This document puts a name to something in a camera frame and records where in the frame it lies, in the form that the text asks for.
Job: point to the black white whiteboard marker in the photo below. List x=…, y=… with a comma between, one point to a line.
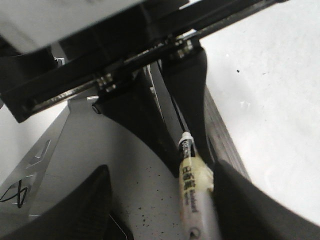
x=196, y=186

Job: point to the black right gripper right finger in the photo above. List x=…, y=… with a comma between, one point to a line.
x=247, y=213

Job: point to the white whiteboard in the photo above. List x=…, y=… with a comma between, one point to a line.
x=85, y=83

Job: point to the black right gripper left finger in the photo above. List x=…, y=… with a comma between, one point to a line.
x=81, y=215

